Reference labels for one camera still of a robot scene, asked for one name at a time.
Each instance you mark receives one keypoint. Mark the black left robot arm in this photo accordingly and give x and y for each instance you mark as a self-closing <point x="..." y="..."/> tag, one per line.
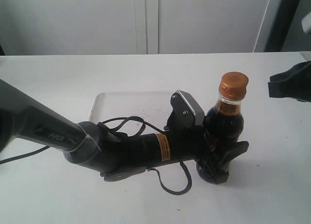
<point x="114" y="154"/>

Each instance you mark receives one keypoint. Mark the black vertical post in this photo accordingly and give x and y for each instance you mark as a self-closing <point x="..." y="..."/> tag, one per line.
<point x="281" y="25"/>

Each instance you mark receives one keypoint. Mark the dark soy sauce bottle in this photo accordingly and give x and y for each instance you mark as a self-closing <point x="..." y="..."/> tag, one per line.
<point x="224" y="121"/>

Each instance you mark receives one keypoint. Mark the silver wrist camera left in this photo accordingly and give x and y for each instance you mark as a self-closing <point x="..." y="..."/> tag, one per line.
<point x="186" y="110"/>

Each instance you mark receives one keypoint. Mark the white rectangular plastic tray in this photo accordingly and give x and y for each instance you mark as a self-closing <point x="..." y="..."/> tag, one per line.
<point x="152" y="106"/>

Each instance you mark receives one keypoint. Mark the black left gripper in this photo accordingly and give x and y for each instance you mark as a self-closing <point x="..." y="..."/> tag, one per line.
<point x="190" y="143"/>

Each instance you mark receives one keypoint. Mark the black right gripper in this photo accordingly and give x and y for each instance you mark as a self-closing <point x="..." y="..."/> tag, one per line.
<point x="295" y="83"/>

